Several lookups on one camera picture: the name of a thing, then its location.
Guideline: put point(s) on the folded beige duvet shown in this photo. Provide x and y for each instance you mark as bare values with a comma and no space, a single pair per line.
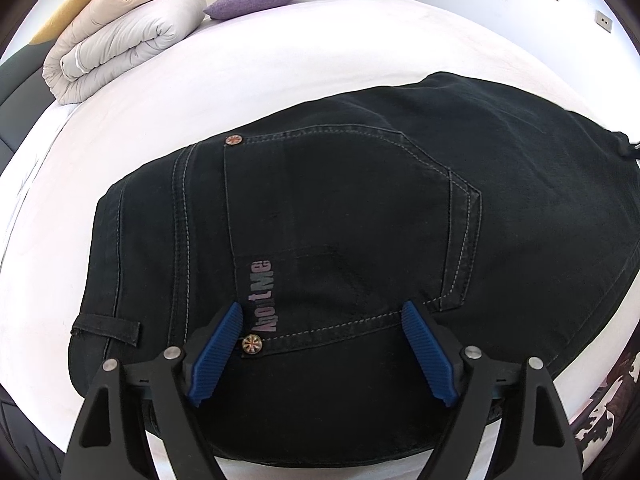
125,40

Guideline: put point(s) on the purple pillow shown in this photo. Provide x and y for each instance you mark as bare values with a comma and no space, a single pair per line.
255,0

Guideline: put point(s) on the yellow pillow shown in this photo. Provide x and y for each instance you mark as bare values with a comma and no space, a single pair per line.
55,22

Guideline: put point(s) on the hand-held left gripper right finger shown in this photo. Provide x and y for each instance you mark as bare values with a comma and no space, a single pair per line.
427,355

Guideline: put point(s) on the black white patterned rug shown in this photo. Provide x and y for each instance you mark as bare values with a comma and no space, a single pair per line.
607,410

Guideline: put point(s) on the grey padded headboard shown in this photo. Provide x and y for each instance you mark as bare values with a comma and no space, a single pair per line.
17,80

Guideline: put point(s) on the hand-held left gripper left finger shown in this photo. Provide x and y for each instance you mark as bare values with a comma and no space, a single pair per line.
217,355

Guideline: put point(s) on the beige wall socket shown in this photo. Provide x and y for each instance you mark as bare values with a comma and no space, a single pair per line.
604,21

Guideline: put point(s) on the bed with white sheet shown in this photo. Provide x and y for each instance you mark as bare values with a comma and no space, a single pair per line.
300,50

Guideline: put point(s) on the black denim pants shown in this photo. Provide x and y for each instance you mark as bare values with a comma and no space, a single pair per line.
350,185

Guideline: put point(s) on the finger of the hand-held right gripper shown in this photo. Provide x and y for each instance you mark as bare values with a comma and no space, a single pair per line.
627,147

